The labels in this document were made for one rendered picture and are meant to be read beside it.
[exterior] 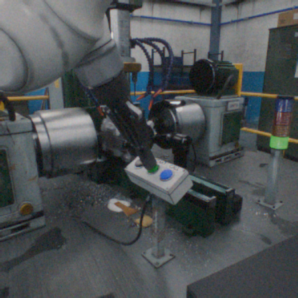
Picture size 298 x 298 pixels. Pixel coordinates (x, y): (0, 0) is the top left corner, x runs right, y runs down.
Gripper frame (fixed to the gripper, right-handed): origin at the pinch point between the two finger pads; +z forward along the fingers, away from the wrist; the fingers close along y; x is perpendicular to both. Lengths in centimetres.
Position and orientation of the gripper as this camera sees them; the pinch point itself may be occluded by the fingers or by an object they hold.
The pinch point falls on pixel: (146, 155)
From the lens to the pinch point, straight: 59.2
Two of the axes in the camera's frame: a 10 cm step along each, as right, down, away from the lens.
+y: -6.3, -2.2, 7.5
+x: -6.8, 6.2, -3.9
